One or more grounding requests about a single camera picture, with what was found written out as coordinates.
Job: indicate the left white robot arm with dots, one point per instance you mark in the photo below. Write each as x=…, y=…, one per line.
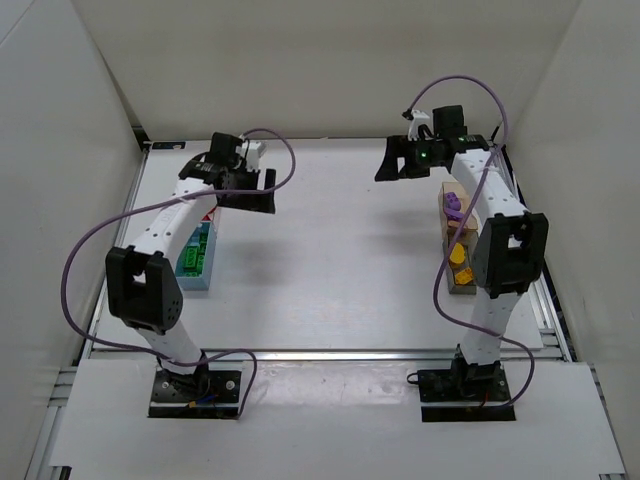
x=143, y=291

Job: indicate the yellow round lego brick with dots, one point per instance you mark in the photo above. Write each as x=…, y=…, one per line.
x=458, y=256

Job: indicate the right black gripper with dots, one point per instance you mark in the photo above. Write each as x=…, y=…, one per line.
x=405, y=159

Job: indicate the orange translucent container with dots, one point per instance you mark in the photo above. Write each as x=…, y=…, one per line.
x=450, y=227

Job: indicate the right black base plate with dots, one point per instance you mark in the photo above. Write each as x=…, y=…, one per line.
x=443, y=401

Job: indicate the blue container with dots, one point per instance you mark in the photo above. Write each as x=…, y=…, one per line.
x=201, y=283

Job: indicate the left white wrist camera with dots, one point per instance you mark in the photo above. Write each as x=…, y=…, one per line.
x=250, y=153

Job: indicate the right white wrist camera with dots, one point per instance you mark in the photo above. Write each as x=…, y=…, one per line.
x=419, y=125

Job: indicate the purple lego plate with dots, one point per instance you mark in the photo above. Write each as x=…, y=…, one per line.
x=453, y=215

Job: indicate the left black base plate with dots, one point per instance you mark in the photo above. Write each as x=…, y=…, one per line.
x=207, y=394

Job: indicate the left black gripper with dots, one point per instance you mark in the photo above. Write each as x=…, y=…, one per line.
x=248, y=185

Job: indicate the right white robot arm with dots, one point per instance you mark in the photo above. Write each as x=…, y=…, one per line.
x=509, y=252

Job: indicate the grey translucent container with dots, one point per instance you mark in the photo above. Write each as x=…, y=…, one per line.
x=468, y=290

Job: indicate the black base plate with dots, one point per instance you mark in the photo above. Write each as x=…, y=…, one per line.
x=443, y=401
x=207, y=394

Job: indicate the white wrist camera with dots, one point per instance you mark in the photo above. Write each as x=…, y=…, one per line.
x=419, y=125
x=250, y=153

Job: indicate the yellow purple green lego stack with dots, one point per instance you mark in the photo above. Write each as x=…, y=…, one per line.
x=452, y=201

